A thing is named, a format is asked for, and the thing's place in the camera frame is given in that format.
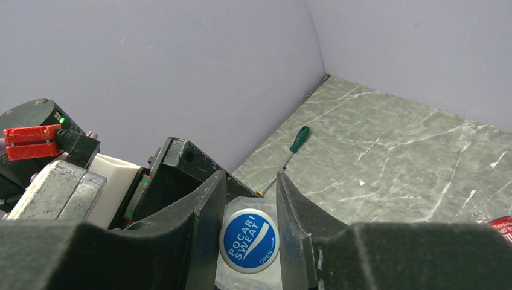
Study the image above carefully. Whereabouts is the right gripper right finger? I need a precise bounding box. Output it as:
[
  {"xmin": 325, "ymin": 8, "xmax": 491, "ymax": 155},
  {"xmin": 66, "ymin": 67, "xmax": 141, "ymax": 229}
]
[{"xmin": 276, "ymin": 173, "xmax": 511, "ymax": 289}]

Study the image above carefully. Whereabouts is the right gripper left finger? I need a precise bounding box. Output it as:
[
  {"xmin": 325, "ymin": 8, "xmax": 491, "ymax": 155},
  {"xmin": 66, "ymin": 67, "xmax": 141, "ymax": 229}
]
[{"xmin": 1, "ymin": 170, "xmax": 226, "ymax": 289}]

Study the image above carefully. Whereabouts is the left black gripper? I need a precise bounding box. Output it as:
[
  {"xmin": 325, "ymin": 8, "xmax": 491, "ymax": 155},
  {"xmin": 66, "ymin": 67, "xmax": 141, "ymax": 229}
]
[{"xmin": 107, "ymin": 137, "xmax": 257, "ymax": 231}]

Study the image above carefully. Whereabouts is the blue label water bottle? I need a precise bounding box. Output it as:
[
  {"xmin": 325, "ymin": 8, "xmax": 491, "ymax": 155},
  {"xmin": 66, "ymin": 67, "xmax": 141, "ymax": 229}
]
[{"xmin": 216, "ymin": 197, "xmax": 283, "ymax": 289}]

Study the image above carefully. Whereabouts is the blue white bottle cap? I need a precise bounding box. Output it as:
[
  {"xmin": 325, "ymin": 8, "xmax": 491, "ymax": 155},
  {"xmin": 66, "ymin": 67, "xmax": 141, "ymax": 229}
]
[{"xmin": 219, "ymin": 208, "xmax": 280, "ymax": 274}]

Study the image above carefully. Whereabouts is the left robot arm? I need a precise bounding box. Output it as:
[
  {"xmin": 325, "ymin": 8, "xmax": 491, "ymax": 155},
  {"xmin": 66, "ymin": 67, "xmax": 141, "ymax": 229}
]
[{"xmin": 1, "ymin": 98, "xmax": 221, "ymax": 233}]

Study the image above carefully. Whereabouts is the red label clear bottle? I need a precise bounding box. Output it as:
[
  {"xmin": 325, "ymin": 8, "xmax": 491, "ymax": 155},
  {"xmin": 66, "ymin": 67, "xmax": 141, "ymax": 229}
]
[{"xmin": 487, "ymin": 216, "xmax": 512, "ymax": 244}]

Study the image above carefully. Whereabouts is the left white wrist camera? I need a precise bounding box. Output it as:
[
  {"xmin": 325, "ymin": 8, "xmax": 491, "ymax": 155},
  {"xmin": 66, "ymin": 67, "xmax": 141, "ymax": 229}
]
[{"xmin": 1, "ymin": 124, "xmax": 150, "ymax": 228}]

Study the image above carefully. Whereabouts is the green handle screwdriver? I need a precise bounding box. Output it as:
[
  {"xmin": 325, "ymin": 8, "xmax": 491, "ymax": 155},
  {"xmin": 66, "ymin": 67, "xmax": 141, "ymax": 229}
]
[{"xmin": 257, "ymin": 126, "xmax": 311, "ymax": 197}]

